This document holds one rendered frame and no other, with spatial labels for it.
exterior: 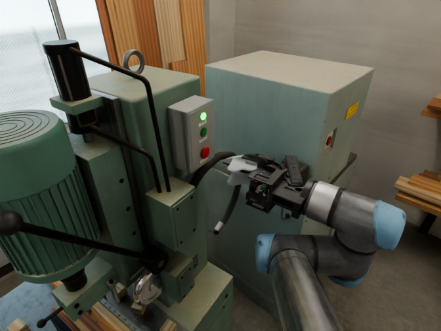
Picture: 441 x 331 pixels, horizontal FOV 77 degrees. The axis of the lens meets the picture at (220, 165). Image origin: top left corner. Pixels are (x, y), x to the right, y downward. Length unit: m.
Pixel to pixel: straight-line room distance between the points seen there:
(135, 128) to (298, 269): 0.40
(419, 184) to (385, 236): 1.68
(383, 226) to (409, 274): 1.97
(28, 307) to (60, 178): 0.60
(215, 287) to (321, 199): 0.66
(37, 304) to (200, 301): 0.50
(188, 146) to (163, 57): 1.67
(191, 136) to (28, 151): 0.31
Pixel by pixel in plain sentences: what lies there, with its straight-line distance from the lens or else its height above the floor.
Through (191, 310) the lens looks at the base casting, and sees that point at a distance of 1.04.
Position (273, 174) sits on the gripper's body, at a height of 1.40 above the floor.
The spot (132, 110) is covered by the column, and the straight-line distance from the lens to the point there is 0.58.
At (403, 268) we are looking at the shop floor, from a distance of 2.50.
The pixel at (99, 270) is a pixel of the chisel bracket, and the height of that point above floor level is 1.07.
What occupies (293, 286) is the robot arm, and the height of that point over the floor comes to 1.34.
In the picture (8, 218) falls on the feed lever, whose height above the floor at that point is 1.44.
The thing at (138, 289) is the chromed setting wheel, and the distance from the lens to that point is 0.80.
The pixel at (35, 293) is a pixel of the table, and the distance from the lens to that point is 1.11.
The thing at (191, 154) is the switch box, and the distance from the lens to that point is 0.65.
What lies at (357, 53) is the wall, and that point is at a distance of 2.49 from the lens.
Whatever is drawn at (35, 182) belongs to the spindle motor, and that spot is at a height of 1.44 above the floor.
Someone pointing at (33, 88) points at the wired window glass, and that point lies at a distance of 2.12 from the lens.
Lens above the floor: 1.71
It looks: 33 degrees down
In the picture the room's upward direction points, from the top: straight up
